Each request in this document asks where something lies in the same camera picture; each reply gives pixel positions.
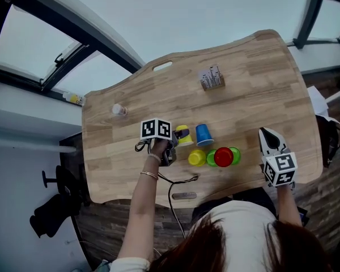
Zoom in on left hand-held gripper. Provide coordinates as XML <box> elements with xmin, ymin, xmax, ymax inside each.
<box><xmin>140</xmin><ymin>117</ymin><xmax>191</xmax><ymax>167</ymax></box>

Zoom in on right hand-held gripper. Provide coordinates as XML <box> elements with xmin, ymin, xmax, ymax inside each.
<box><xmin>257</xmin><ymin>127</ymin><xmax>298</xmax><ymax>188</ymax></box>

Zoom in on yellow paper cup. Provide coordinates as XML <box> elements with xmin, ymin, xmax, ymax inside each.
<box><xmin>175</xmin><ymin>125</ymin><xmax>194</xmax><ymax>147</ymax></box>
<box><xmin>188</xmin><ymin>148</ymin><xmax>207</xmax><ymax>167</ymax></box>

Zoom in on blue paper cup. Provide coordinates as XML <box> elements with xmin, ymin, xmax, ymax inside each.
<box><xmin>194</xmin><ymin>123</ymin><xmax>215</xmax><ymax>147</ymax></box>

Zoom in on green paper cup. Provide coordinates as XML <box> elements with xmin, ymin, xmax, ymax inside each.
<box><xmin>206</xmin><ymin>148</ymin><xmax>219</xmax><ymax>167</ymax></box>
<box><xmin>228</xmin><ymin>147</ymin><xmax>241</xmax><ymax>165</ymax></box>

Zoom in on red paper cup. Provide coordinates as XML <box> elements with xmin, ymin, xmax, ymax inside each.
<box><xmin>214</xmin><ymin>147</ymin><xmax>235</xmax><ymax>168</ymax></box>

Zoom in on person's left forearm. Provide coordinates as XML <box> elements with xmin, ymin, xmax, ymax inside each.
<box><xmin>117</xmin><ymin>153</ymin><xmax>162</xmax><ymax>262</ymax></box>

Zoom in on person's right forearm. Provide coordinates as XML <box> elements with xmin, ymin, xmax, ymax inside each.
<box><xmin>276</xmin><ymin>184</ymin><xmax>304</xmax><ymax>228</ymax></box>

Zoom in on person's left hand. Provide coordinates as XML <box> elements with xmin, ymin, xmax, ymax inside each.
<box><xmin>149</xmin><ymin>139</ymin><xmax>171</xmax><ymax>160</ymax></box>

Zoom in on brown bag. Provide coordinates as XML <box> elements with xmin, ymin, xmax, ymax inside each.
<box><xmin>316</xmin><ymin>114</ymin><xmax>340</xmax><ymax>168</ymax></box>

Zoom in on person's black trousers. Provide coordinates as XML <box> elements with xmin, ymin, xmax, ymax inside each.
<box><xmin>191</xmin><ymin>187</ymin><xmax>277</xmax><ymax>223</ymax></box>

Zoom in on wooden card holder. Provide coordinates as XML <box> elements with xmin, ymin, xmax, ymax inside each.
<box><xmin>201</xmin><ymin>76</ymin><xmax>226</xmax><ymax>91</ymax></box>

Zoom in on grey pen holder block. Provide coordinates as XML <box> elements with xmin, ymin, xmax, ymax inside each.
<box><xmin>198</xmin><ymin>63</ymin><xmax>222</xmax><ymax>86</ymax></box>

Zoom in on small white jar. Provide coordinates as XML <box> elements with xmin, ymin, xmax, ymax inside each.
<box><xmin>112</xmin><ymin>103</ymin><xmax>129</xmax><ymax>117</ymax></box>

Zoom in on black device blue screen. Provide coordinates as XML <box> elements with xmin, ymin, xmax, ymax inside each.
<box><xmin>297</xmin><ymin>207</ymin><xmax>311</xmax><ymax>226</ymax></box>

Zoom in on person's white shirt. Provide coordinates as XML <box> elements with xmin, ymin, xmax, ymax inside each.
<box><xmin>110</xmin><ymin>199</ymin><xmax>278</xmax><ymax>272</ymax></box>

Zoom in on clear bottle yellow label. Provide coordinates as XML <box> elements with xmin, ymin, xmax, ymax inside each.
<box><xmin>62</xmin><ymin>91</ymin><xmax>86</xmax><ymax>107</ymax></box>

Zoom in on black-framed window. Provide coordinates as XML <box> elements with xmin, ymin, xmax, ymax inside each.
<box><xmin>0</xmin><ymin>0</ymin><xmax>145</xmax><ymax>101</ymax></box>
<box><xmin>293</xmin><ymin>0</ymin><xmax>340</xmax><ymax>49</ymax></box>

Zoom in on black office chair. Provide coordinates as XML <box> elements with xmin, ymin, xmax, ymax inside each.
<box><xmin>29</xmin><ymin>165</ymin><xmax>90</xmax><ymax>239</ymax></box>

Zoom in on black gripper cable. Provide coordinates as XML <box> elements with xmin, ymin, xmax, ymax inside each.
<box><xmin>134</xmin><ymin>140</ymin><xmax>199</xmax><ymax>239</ymax></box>

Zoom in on white wall pipe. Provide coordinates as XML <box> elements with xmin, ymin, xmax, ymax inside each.
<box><xmin>0</xmin><ymin>137</ymin><xmax>77</xmax><ymax>154</ymax></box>

